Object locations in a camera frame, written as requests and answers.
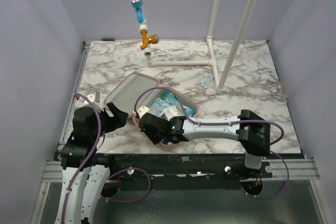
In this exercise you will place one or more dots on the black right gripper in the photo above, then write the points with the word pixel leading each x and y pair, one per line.
pixel 151 131

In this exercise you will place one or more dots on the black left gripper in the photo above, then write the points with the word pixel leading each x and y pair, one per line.
pixel 119 119

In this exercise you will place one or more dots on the clear zip bag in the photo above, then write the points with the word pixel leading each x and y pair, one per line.
pixel 170 112

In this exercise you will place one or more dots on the white blue gauze packet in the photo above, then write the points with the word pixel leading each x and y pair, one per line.
pixel 158 107

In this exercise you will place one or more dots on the pink medicine kit case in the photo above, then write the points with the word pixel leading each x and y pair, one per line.
pixel 130 139

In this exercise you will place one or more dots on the blue cotton swab packet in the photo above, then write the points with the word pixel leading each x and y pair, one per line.
pixel 170 99

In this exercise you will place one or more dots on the small blue white sachet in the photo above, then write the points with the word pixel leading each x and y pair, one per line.
pixel 206 80

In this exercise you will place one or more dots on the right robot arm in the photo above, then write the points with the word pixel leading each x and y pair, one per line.
pixel 248 128

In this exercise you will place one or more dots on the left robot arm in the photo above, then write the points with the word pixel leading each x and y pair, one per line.
pixel 77 155

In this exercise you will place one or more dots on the orange brass faucet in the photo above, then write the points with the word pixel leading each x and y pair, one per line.
pixel 147 40

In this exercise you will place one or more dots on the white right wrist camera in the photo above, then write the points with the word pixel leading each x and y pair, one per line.
pixel 141 111

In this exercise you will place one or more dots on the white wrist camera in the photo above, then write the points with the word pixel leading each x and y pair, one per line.
pixel 141 111
pixel 93 97

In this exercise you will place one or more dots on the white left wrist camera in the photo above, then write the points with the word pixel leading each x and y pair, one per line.
pixel 93 97

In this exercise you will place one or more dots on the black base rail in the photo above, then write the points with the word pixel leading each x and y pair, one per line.
pixel 184 171

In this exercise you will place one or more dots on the blue valve handle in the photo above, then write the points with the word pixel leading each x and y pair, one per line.
pixel 137 5

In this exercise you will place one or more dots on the white PVC pipe frame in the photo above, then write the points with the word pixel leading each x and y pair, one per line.
pixel 219 77

